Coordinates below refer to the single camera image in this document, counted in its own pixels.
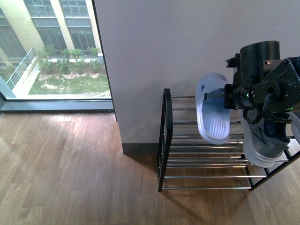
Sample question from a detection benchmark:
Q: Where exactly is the black metal shoe rack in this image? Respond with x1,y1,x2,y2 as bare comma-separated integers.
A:
157,89,300,191

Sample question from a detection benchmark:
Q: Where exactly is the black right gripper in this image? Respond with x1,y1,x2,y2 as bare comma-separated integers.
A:
204,41,300,113

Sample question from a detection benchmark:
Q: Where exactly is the light blue rubber slipper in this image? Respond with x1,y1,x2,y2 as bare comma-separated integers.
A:
195,73,232,145

